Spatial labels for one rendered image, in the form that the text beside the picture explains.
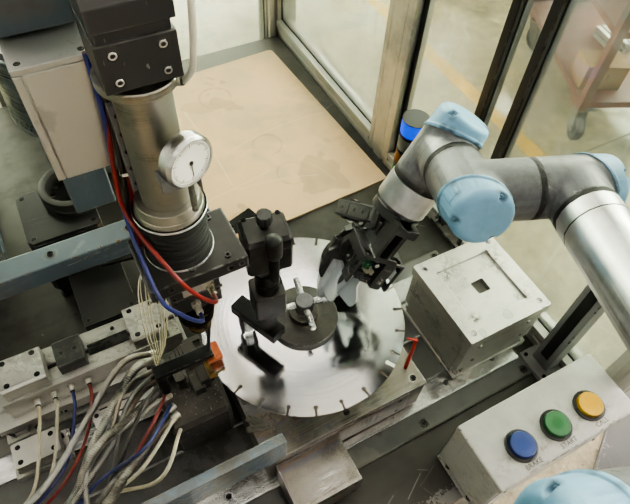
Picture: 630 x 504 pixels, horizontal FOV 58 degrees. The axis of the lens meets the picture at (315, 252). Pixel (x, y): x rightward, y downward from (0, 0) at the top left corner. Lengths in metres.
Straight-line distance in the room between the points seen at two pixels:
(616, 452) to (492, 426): 1.14
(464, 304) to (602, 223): 0.44
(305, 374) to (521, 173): 0.43
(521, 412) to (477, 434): 0.08
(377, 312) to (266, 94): 0.86
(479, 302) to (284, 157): 0.64
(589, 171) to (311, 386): 0.48
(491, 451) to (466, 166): 0.46
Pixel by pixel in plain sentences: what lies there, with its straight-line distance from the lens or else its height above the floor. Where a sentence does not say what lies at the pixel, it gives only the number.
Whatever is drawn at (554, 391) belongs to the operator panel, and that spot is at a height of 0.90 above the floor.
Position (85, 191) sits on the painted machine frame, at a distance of 0.72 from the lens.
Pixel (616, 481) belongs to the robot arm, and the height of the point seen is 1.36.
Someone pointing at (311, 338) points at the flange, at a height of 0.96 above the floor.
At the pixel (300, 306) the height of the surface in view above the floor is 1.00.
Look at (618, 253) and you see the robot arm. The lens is 0.63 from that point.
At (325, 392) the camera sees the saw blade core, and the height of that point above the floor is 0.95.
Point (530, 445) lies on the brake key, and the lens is 0.96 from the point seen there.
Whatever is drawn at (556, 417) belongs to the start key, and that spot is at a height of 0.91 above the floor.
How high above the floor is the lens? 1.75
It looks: 53 degrees down
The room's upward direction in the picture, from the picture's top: 4 degrees clockwise
